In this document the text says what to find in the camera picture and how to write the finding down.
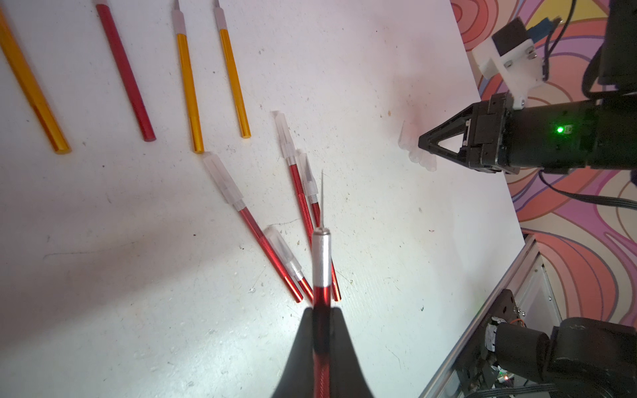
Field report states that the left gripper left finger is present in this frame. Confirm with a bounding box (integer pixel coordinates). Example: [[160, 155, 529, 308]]
[[272, 308, 314, 398]]

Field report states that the gold carving knife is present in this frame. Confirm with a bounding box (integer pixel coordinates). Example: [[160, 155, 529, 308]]
[[172, 1, 205, 154], [213, 0, 251, 139], [1, 12, 71, 154]]

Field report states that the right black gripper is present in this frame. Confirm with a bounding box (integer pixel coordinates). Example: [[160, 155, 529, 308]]
[[417, 93, 515, 174]]

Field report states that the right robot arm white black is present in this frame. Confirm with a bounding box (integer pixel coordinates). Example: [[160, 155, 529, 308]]
[[418, 1, 636, 176]]

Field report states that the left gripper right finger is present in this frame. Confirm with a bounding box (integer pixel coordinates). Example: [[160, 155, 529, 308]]
[[329, 308, 373, 398]]

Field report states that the clear protective cap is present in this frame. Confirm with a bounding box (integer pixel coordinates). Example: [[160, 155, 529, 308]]
[[398, 121, 437, 172]]

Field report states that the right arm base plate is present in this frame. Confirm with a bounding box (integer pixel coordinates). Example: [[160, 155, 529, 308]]
[[447, 290, 526, 397]]

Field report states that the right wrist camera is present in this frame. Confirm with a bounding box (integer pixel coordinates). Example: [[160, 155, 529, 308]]
[[471, 18, 562, 110]]

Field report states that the red carving knife short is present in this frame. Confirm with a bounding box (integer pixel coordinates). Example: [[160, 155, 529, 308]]
[[203, 153, 304, 303]]

